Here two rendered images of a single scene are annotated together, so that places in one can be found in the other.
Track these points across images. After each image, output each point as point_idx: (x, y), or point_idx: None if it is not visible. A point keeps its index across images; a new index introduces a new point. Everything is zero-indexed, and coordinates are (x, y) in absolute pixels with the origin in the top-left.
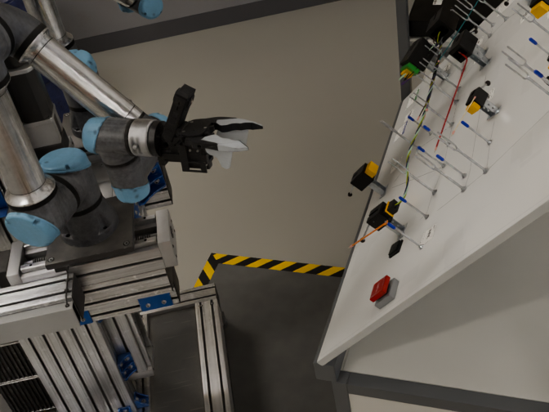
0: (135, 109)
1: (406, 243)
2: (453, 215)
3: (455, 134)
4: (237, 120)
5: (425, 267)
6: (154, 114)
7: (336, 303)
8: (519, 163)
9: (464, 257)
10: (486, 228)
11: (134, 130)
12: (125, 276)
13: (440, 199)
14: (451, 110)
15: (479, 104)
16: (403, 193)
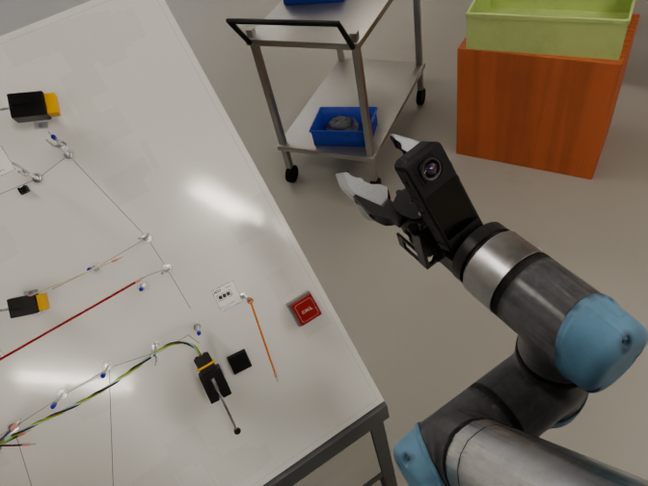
0: (470, 433)
1: (231, 343)
2: (204, 260)
3: (43, 391)
4: (359, 187)
5: (271, 258)
6: (420, 457)
7: (310, 448)
8: (151, 174)
9: (264, 188)
10: (233, 174)
11: (528, 245)
12: None
13: (173, 316)
14: None
15: (37, 293)
16: (136, 455)
